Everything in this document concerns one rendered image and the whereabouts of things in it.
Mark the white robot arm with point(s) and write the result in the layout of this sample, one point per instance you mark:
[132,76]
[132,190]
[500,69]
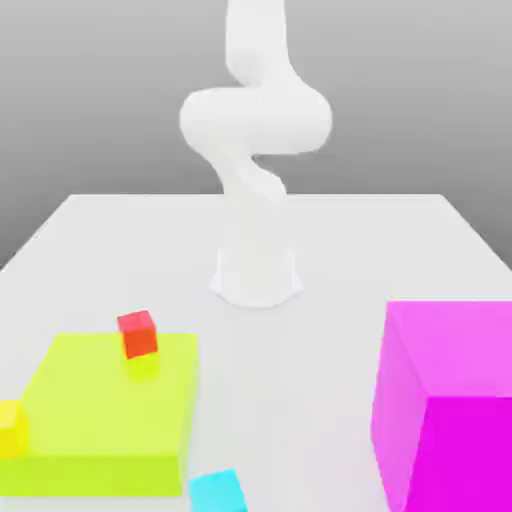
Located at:
[256,116]

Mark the large lime green box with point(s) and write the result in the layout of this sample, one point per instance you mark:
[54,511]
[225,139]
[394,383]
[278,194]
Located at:
[108,416]

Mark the small red cube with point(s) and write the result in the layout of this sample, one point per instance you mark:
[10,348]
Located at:
[138,338]

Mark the small cyan cube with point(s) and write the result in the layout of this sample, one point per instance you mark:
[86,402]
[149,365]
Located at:
[216,492]

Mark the large magenta box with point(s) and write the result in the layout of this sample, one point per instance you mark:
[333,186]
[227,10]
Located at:
[452,404]

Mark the small yellow cube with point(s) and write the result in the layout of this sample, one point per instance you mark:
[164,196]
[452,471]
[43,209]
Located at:
[11,430]

